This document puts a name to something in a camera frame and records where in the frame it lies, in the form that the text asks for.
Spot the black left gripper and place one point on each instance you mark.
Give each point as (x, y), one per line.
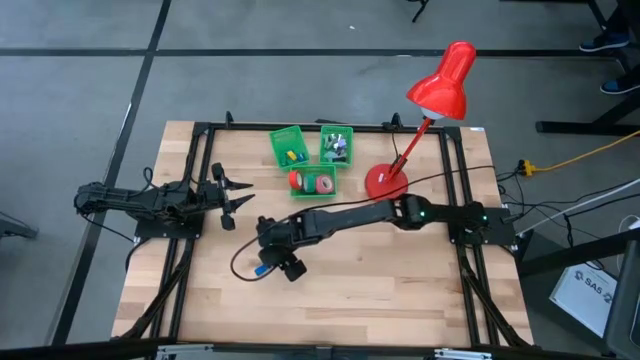
(210, 195)

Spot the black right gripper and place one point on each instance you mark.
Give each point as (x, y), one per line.
(280, 257)

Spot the red tape roll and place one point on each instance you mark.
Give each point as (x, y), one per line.
(296, 180)

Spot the green tape roll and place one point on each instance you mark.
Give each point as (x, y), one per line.
(309, 183)

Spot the pink tape roll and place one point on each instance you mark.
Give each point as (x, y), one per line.
(325, 184)

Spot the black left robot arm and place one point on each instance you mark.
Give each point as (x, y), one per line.
(130, 200)

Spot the green plastic basket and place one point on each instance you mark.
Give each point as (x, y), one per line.
(314, 195)
(325, 132)
(280, 140)

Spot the black furniture foot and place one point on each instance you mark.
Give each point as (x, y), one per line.
(15, 227)

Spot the red desk lamp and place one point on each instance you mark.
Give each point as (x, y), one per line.
(442, 85)

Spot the black stand leg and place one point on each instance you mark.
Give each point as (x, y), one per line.
(420, 10)

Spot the black desk leg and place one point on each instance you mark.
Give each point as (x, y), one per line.
(575, 252)

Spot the white cardboard box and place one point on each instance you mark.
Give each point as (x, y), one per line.
(585, 297)

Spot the black desk base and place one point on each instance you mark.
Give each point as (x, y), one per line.
(590, 122)

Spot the dark grey panel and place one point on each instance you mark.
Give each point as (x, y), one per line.
(625, 300)

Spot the person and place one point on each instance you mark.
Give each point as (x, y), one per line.
(602, 41)

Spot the black metal table frame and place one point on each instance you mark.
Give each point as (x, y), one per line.
(240, 127)

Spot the silver metal bracket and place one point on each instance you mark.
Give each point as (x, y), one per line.
(185, 353)
(462, 354)

